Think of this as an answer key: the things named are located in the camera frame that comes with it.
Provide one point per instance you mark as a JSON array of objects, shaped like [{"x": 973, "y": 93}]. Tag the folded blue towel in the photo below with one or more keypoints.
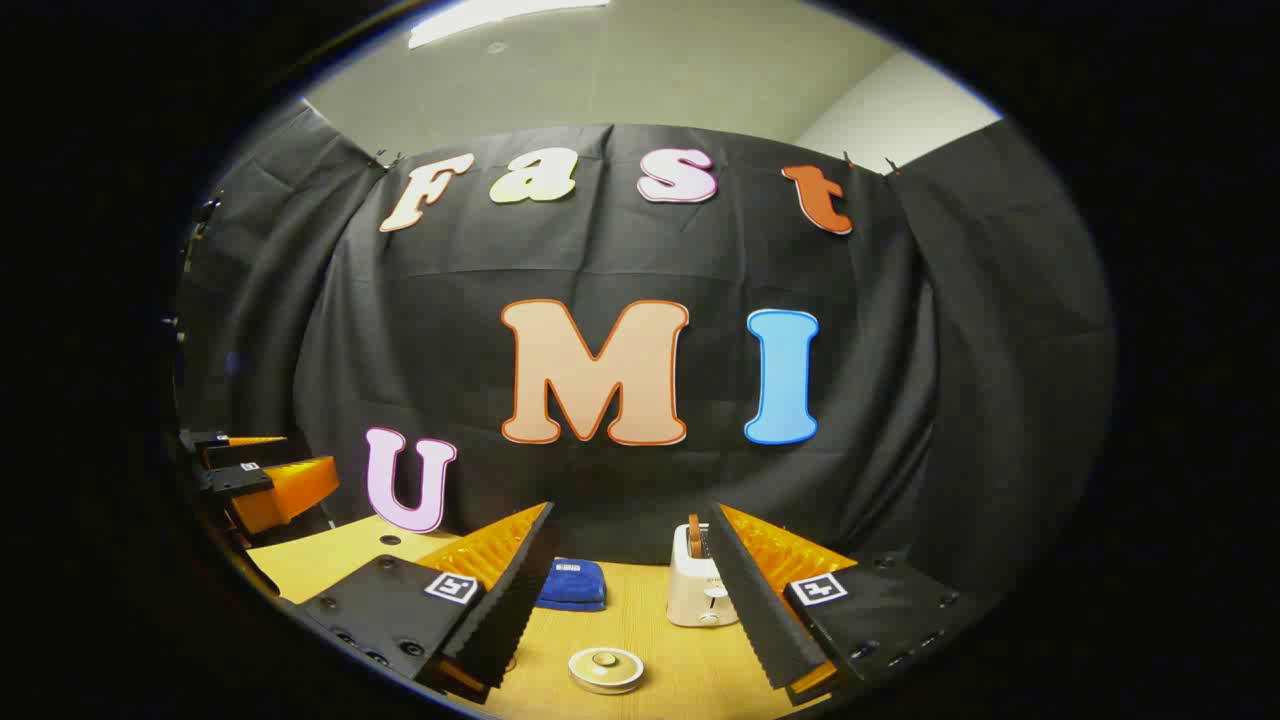
[{"x": 572, "y": 583}]

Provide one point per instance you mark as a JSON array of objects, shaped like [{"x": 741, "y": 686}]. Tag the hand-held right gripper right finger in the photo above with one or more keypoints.
[{"x": 760, "y": 610}]

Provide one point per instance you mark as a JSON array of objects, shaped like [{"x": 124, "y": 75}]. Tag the cream teacup lid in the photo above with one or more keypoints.
[{"x": 605, "y": 662}]

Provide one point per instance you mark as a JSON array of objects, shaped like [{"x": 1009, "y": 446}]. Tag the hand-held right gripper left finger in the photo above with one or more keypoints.
[{"x": 510, "y": 610}]

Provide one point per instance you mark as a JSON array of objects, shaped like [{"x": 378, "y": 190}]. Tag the white toaster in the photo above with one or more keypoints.
[{"x": 692, "y": 595}]

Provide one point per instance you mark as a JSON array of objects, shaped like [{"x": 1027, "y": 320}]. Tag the toast slice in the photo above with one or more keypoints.
[{"x": 693, "y": 532}]

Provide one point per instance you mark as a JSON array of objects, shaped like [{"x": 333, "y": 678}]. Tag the ceiling light panel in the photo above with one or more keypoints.
[{"x": 480, "y": 15}]

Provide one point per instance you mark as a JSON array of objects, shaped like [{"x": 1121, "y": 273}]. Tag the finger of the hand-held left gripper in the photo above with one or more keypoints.
[
  {"x": 240, "y": 480},
  {"x": 245, "y": 456}
]

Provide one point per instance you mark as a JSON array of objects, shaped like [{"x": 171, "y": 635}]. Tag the black backdrop cloth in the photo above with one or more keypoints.
[{"x": 620, "y": 260}]

